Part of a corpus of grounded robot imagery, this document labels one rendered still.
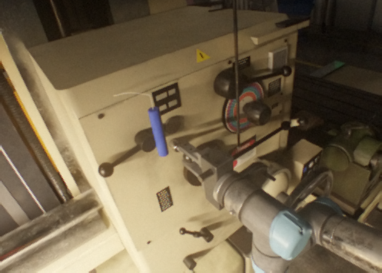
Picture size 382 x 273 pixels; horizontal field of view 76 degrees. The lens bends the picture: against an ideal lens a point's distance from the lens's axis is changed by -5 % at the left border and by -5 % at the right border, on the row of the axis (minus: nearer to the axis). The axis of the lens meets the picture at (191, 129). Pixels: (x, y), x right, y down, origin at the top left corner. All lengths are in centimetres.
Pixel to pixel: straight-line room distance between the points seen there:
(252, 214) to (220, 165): 11
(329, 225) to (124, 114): 48
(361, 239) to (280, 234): 15
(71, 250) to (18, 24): 89
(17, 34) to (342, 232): 116
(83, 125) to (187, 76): 27
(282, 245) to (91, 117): 43
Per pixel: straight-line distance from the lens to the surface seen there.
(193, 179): 78
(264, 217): 47
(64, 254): 119
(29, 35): 116
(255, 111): 75
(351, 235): 55
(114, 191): 68
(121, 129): 60
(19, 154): 132
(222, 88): 67
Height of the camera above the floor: 207
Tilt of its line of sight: 34 degrees down
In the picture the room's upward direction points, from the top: 8 degrees counter-clockwise
